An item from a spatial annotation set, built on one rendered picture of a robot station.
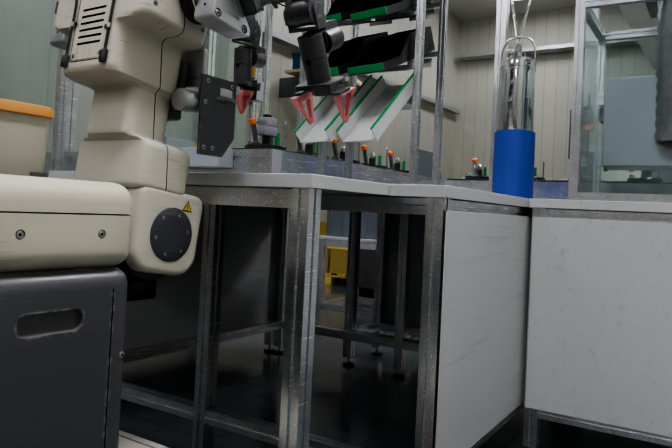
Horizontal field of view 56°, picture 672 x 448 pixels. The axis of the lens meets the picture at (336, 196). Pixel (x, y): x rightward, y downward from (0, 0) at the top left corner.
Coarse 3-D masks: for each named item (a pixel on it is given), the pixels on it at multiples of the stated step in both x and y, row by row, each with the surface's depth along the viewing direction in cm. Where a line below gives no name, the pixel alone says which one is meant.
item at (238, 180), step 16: (64, 176) 171; (192, 176) 145; (208, 176) 142; (224, 176) 139; (240, 176) 137; (256, 176) 134; (272, 176) 132; (288, 176) 130; (304, 176) 127; (320, 176) 129; (336, 192) 148; (352, 192) 142; (368, 192) 146; (384, 192) 152
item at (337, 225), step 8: (328, 216) 413; (336, 216) 410; (344, 216) 407; (368, 216) 397; (376, 216) 394; (328, 224) 413; (336, 224) 409; (344, 224) 406; (368, 224) 397; (376, 224) 394; (328, 232) 412; (336, 232) 409; (344, 232) 406; (368, 232) 397; (376, 232) 394
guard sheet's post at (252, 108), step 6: (258, 18) 231; (258, 72) 232; (258, 78) 232; (252, 102) 230; (258, 102) 232; (252, 108) 230; (252, 114) 230; (246, 120) 231; (246, 126) 231; (246, 132) 231; (246, 138) 231; (252, 138) 230
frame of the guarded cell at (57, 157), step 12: (264, 36) 340; (60, 60) 235; (60, 72) 234; (264, 72) 339; (60, 84) 234; (264, 84) 339; (60, 96) 234; (264, 96) 338; (60, 108) 234; (264, 108) 338; (60, 120) 234; (60, 132) 234; (60, 144) 235; (60, 156) 235; (60, 168) 235
